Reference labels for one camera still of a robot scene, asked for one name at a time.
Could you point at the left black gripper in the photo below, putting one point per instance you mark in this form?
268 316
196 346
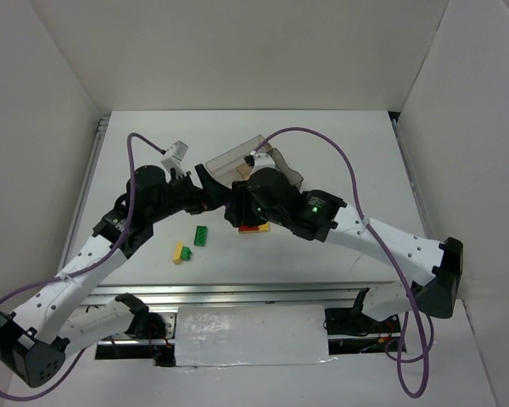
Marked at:
193 195

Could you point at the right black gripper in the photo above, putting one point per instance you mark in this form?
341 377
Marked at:
237 203

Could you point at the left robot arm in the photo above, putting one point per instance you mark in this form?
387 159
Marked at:
38 336

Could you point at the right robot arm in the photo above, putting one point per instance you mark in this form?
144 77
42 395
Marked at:
429 271

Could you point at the red arch lego brick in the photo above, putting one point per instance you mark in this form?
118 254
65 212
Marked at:
248 229

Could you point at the clear smoky container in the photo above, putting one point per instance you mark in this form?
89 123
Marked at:
224 167

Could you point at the green flat lego plate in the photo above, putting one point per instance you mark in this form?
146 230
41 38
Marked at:
200 237

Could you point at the dark grey container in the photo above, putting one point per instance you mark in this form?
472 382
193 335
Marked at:
293 176

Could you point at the small green lego brick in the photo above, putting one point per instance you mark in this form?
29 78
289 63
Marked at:
185 254

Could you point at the yellow curved lego brick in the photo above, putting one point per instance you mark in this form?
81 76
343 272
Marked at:
177 253

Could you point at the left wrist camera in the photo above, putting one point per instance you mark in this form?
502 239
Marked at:
173 157

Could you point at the aluminium rail frame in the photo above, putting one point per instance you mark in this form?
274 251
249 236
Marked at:
330 149

